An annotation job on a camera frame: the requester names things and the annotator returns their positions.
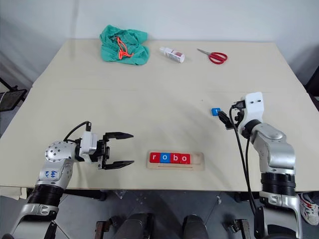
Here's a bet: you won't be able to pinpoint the wooden letter tray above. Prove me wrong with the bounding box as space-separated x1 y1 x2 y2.
146 151 205 172

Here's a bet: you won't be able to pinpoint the orange cord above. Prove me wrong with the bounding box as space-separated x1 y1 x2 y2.
115 36 136 60

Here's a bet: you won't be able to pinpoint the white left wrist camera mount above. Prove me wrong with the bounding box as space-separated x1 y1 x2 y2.
79 130 99 164

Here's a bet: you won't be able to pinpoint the black table base frame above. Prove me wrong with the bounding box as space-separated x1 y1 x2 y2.
61 190 108 202

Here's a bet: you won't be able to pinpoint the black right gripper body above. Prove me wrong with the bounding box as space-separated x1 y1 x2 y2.
225 110 246 130

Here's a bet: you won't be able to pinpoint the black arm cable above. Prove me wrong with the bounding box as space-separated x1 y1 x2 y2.
228 101 257 220
243 135 252 192
63 120 92 143

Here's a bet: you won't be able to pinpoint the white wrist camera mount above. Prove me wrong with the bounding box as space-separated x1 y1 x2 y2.
79 130 99 164
236 91 265 132

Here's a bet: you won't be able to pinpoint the white plastic bottle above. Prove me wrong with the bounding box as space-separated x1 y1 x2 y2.
159 46 186 64

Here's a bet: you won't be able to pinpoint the green crumpled cloth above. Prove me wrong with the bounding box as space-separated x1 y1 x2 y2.
99 24 151 66

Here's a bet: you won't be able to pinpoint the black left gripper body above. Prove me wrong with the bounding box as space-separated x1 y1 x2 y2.
95 135 112 171

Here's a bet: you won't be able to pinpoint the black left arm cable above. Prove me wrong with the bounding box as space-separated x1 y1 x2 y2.
63 120 92 143

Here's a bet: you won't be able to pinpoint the black metal stand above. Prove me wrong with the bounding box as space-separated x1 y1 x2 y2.
0 77 28 113

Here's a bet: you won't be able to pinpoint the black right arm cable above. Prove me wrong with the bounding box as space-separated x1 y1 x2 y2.
243 135 252 192
228 101 257 220

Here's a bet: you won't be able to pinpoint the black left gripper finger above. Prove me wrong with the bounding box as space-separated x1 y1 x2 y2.
103 160 135 171
103 131 135 143

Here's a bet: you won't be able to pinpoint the dark rounded shape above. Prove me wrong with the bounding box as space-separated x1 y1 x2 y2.
182 214 208 239
121 212 153 239

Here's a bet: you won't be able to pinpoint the white red sneaker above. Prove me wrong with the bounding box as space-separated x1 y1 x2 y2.
297 192 319 225

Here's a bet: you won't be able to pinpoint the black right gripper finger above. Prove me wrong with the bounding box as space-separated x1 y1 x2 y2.
218 111 232 128

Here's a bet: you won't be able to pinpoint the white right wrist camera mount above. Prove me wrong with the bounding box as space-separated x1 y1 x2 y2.
236 91 265 132

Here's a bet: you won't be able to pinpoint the red handled scissors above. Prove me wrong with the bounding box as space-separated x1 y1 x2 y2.
197 48 228 65

